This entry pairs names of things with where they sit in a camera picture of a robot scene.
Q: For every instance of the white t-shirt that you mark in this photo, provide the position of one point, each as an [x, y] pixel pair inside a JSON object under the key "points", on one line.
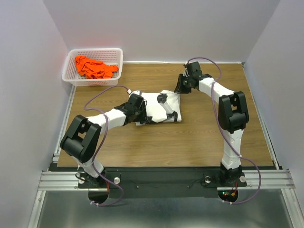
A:
{"points": [[163, 107]]}

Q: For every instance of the white plastic laundry basket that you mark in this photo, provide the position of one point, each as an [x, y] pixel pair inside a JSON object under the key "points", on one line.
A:
{"points": [[110, 56]]}

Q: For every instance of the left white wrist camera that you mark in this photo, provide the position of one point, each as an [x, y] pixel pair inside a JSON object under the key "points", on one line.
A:
{"points": [[136, 92]]}

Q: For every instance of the aluminium frame rail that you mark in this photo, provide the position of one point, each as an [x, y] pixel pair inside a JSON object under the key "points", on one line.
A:
{"points": [[51, 181]]}

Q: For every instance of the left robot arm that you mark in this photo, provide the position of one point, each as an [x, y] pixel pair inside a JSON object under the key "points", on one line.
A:
{"points": [[86, 135]]}

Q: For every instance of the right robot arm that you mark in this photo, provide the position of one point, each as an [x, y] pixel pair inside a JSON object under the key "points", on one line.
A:
{"points": [[231, 114]]}

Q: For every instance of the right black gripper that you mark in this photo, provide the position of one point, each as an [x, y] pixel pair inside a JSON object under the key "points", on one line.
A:
{"points": [[179, 89]]}

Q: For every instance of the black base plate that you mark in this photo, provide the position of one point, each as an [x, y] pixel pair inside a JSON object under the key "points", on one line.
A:
{"points": [[174, 182]]}

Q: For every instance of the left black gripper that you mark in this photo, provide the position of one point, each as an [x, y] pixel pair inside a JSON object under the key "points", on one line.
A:
{"points": [[143, 116]]}

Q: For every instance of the orange t-shirt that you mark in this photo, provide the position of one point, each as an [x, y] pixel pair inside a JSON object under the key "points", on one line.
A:
{"points": [[94, 69]]}

